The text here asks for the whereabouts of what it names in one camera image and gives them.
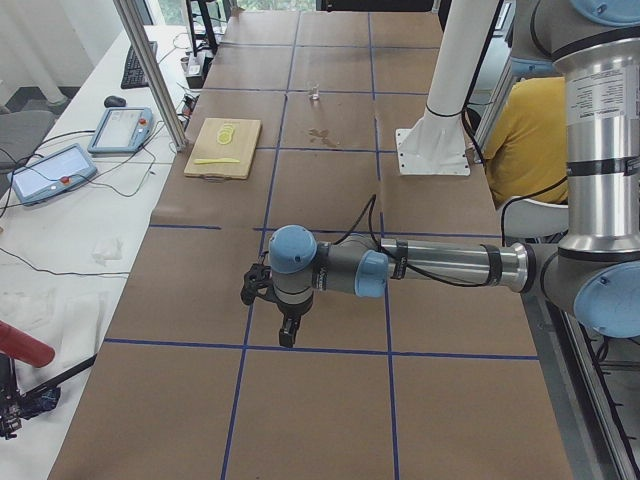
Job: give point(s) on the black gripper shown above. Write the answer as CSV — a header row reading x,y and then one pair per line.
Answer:
x,y
293,309

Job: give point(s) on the clear glass beaker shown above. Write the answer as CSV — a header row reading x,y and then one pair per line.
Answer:
x,y
313,90

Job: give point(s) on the yellow plastic knife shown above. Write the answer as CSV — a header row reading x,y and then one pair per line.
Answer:
x,y
221,160

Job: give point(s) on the bamboo cutting board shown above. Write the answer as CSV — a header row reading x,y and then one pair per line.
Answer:
x,y
242,147

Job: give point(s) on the crumpled white tissue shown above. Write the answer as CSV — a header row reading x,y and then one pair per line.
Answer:
x,y
107,249

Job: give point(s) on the blue teach pendant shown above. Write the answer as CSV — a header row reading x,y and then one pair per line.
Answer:
x,y
121,130
53,175

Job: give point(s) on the black computer mouse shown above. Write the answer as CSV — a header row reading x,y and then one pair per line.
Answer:
x,y
113,101

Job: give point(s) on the black keyboard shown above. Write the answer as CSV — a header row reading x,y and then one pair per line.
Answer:
x,y
133,74

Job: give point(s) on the red thermos bottle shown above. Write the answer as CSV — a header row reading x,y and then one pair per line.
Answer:
x,y
20,346

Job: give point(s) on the white chair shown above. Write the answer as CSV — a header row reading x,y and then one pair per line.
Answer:
x,y
526,218

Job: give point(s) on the person in yellow shirt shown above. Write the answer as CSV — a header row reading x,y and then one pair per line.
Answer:
x,y
527,150

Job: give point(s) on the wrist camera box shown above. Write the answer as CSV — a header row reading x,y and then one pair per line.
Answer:
x,y
289,329

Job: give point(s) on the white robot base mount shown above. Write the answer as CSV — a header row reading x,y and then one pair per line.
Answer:
x,y
435,145

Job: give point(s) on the aluminium frame post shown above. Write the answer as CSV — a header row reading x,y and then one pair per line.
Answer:
x,y
139,40

